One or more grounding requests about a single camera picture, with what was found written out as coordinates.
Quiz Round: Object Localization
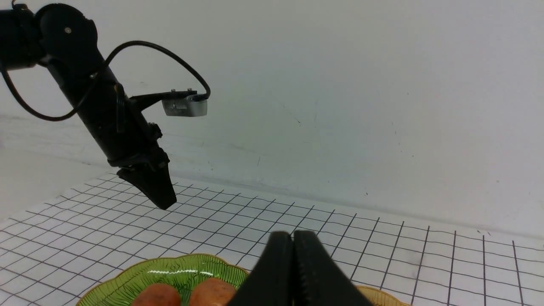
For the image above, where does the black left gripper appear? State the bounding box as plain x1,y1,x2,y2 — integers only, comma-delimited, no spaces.
64,81,177,210

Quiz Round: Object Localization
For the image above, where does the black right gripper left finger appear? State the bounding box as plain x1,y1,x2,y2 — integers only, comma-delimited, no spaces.
229,231,294,306

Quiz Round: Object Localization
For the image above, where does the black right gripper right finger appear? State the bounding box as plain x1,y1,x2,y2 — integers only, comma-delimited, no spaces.
292,231,372,306

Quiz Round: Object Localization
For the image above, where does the orange potato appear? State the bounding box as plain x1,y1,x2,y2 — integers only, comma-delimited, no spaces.
188,278,237,306
130,283,182,306

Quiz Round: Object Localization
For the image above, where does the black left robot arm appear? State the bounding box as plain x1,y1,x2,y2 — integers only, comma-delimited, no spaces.
1,4,177,210

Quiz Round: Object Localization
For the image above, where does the amber glass plate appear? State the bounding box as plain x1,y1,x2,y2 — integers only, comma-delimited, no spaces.
356,286,410,306

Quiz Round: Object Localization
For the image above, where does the green glass plate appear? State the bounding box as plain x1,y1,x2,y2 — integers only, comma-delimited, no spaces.
77,253,249,306

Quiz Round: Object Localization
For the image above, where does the white grid tablecloth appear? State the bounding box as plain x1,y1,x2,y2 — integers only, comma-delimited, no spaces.
1,174,544,306

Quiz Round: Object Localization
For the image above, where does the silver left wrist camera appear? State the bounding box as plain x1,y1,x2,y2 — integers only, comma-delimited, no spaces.
130,89,209,117

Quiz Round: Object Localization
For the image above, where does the black left camera cable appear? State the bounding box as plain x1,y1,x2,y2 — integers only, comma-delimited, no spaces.
0,41,211,122

